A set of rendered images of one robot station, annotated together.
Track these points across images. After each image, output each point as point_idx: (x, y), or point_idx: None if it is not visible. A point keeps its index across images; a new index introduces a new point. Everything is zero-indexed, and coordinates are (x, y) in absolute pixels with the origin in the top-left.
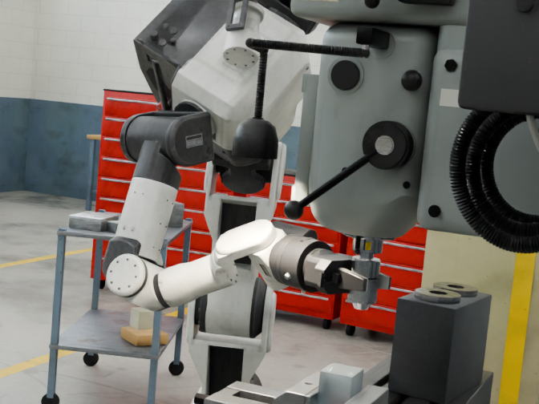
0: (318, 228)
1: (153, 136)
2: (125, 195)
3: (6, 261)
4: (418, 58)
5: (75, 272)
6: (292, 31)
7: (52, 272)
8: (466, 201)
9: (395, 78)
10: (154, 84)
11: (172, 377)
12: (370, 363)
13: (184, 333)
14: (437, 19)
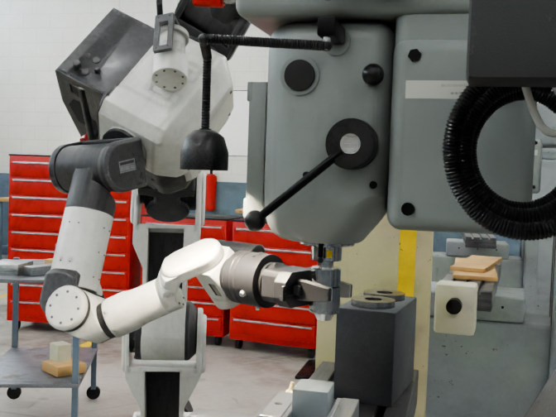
0: None
1: (84, 164)
2: (34, 246)
3: None
4: (376, 52)
5: None
6: (214, 56)
7: None
8: (465, 189)
9: (352, 75)
10: (78, 117)
11: (90, 401)
12: (260, 371)
13: (97, 361)
14: (396, 9)
